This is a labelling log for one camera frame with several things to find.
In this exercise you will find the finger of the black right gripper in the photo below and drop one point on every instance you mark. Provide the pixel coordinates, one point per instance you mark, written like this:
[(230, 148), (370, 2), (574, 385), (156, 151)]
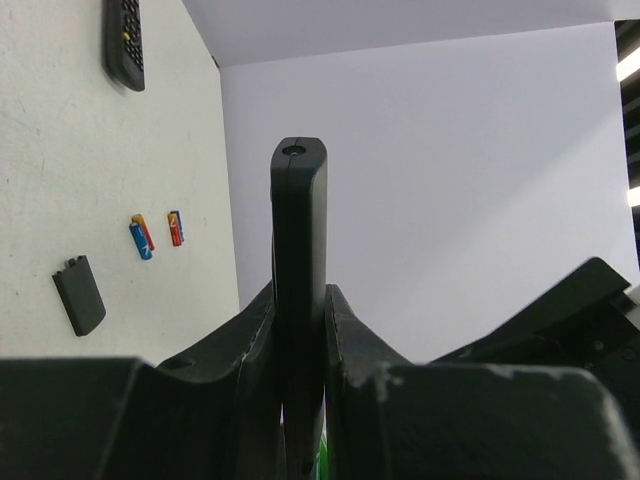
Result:
[(575, 323)]

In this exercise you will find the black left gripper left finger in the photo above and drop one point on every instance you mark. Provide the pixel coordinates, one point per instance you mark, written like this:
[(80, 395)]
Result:
[(210, 412)]

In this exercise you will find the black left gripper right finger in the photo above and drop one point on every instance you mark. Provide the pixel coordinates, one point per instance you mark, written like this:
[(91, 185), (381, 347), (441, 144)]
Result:
[(388, 418)]

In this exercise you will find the green battery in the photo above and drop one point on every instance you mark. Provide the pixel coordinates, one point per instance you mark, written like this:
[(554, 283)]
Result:
[(321, 468)]

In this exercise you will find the black battery cover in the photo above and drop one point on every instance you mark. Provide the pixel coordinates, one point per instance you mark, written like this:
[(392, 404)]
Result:
[(80, 296)]

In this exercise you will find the plain black remote control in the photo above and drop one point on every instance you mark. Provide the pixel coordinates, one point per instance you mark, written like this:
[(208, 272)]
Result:
[(299, 176)]

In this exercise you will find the black remote coloured buttons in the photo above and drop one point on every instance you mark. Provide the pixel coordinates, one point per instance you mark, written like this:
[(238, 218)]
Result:
[(122, 43)]

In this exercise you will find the red orange battery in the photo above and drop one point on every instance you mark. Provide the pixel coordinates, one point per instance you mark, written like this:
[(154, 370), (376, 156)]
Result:
[(139, 219)]

